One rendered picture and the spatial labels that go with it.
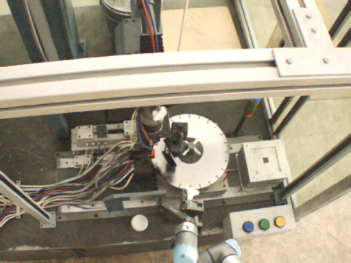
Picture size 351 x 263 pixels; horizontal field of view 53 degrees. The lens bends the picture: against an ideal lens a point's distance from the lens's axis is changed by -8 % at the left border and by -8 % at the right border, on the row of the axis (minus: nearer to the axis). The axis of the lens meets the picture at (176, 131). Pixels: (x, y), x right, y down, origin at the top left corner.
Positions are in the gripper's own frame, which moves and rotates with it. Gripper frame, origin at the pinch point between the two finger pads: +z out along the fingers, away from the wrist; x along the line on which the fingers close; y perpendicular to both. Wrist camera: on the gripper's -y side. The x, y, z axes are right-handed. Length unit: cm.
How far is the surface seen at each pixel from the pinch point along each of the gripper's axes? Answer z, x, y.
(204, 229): 5.1, -25.6, 13.3
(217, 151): 18.5, 7.5, 12.0
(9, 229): -8, -35, -73
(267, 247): 52, -84, 66
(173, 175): 7.5, 0.1, -4.7
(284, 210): 4.8, -7.5, 44.5
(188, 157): 13.9, 5.7, 0.4
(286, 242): 56, -81, 80
